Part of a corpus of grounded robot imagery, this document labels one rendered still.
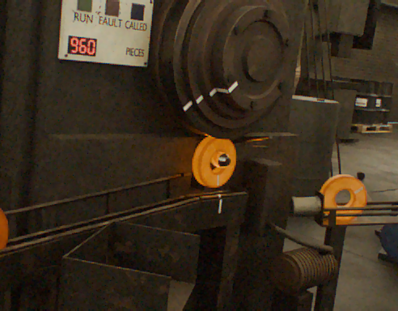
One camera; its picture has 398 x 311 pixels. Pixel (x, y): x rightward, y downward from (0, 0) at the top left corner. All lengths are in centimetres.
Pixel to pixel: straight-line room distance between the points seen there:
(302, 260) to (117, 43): 87
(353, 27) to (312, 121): 553
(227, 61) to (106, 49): 31
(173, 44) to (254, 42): 22
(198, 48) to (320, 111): 291
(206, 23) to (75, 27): 33
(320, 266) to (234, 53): 76
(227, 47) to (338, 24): 801
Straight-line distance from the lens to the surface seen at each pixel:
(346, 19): 960
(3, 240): 134
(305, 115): 431
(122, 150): 154
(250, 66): 154
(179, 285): 130
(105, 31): 151
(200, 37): 151
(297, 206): 187
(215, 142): 165
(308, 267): 185
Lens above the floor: 110
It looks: 9 degrees down
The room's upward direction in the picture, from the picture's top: 7 degrees clockwise
